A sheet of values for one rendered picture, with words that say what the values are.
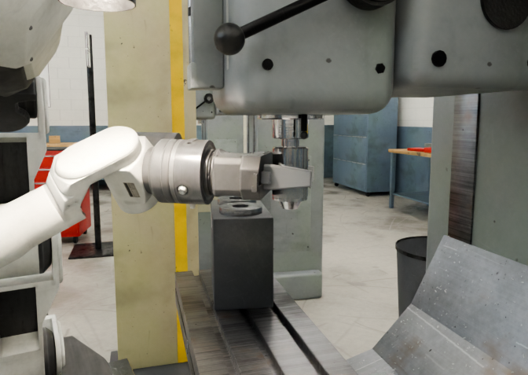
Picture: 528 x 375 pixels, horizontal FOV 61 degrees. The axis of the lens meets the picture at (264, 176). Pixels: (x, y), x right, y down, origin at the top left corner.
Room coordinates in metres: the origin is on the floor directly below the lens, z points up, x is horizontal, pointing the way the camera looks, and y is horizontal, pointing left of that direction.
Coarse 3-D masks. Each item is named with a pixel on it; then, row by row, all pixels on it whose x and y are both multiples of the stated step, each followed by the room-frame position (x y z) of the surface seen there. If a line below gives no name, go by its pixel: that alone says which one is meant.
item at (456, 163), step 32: (448, 96) 0.86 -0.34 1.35; (480, 96) 0.78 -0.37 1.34; (512, 96) 0.71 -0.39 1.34; (448, 128) 0.85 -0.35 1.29; (480, 128) 0.77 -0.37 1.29; (512, 128) 0.70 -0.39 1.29; (448, 160) 0.85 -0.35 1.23; (480, 160) 0.77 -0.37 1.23; (512, 160) 0.70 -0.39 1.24; (448, 192) 0.84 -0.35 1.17; (480, 192) 0.76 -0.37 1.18; (512, 192) 0.70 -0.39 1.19; (448, 224) 0.83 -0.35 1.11; (480, 224) 0.76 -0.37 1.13; (512, 224) 0.69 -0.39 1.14; (512, 256) 0.69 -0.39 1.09
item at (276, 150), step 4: (276, 148) 0.58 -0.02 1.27; (280, 148) 0.57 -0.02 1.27; (284, 148) 0.57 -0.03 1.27; (288, 148) 0.57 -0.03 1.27; (292, 148) 0.57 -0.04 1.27; (296, 148) 0.57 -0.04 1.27; (300, 148) 0.57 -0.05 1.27; (304, 148) 0.58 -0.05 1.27; (276, 152) 0.58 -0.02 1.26; (280, 152) 0.57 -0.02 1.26; (284, 152) 0.57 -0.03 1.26; (288, 152) 0.57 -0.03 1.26; (292, 152) 0.57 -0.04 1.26; (296, 152) 0.57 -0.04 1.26; (300, 152) 0.57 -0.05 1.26; (304, 152) 0.57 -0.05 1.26
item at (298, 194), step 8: (280, 160) 0.57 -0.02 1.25; (288, 160) 0.57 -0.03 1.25; (296, 160) 0.57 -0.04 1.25; (304, 160) 0.57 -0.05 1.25; (304, 168) 0.57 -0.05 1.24; (272, 192) 0.59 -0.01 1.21; (280, 192) 0.57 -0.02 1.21; (288, 192) 0.57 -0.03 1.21; (296, 192) 0.57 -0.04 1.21; (304, 192) 0.58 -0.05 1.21; (280, 200) 0.57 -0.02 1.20; (288, 200) 0.57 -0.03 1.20; (296, 200) 0.57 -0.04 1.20
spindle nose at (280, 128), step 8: (272, 120) 0.59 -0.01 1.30; (280, 120) 0.57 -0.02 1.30; (288, 120) 0.57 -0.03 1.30; (296, 120) 0.57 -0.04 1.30; (272, 128) 0.59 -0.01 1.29; (280, 128) 0.57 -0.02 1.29; (288, 128) 0.57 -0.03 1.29; (296, 128) 0.57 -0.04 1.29; (272, 136) 0.59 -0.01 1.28; (280, 136) 0.57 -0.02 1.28; (288, 136) 0.57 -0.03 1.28; (296, 136) 0.57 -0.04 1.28
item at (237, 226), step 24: (216, 216) 0.88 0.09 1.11; (240, 216) 0.88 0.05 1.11; (264, 216) 0.88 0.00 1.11; (216, 240) 0.86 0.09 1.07; (240, 240) 0.86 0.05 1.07; (264, 240) 0.87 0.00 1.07; (216, 264) 0.86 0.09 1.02; (240, 264) 0.86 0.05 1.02; (264, 264) 0.87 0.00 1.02; (216, 288) 0.86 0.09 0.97; (240, 288) 0.86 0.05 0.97; (264, 288) 0.87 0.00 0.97
